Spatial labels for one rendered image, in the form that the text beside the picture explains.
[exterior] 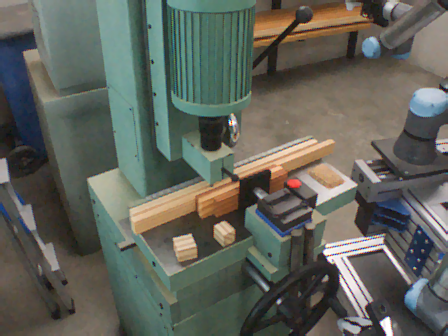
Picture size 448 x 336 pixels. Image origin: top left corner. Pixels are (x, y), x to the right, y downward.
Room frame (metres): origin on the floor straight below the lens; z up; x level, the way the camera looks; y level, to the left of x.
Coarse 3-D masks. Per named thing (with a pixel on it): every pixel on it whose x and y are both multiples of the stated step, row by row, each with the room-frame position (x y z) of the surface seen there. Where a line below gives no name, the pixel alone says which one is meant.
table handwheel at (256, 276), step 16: (256, 272) 0.69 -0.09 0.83; (304, 272) 0.58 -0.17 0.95; (320, 272) 0.60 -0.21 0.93; (336, 272) 0.64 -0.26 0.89; (272, 288) 0.55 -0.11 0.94; (288, 288) 0.55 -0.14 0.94; (336, 288) 0.65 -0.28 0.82; (256, 304) 0.53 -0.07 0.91; (272, 304) 0.53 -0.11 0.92; (288, 304) 0.59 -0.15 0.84; (320, 304) 0.65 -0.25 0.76; (256, 320) 0.51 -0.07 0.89; (272, 320) 0.55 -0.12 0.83; (288, 320) 0.55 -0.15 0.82; (304, 320) 0.63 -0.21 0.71
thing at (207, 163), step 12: (192, 132) 0.93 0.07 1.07; (192, 144) 0.88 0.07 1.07; (192, 156) 0.87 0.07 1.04; (204, 156) 0.83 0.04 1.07; (216, 156) 0.83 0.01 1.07; (228, 156) 0.83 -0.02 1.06; (204, 168) 0.83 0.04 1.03; (216, 168) 0.82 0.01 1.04; (228, 168) 0.84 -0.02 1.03; (216, 180) 0.82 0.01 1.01
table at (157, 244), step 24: (312, 168) 1.02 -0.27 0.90; (336, 192) 0.91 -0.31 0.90; (192, 216) 0.81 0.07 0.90; (240, 216) 0.81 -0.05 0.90; (144, 240) 0.72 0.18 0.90; (168, 240) 0.72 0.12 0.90; (216, 240) 0.72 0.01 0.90; (240, 240) 0.72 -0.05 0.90; (168, 264) 0.65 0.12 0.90; (192, 264) 0.65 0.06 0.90; (216, 264) 0.68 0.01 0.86; (264, 264) 0.68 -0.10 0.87; (288, 264) 0.68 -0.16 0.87; (168, 288) 0.62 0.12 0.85
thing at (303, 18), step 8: (304, 8) 0.84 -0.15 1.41; (296, 16) 0.84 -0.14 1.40; (304, 16) 0.83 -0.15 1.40; (312, 16) 0.84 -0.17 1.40; (296, 24) 0.86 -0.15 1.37; (288, 32) 0.87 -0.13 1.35; (280, 40) 0.89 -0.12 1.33; (272, 48) 0.91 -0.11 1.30; (264, 56) 0.93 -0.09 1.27; (256, 64) 0.96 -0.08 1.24
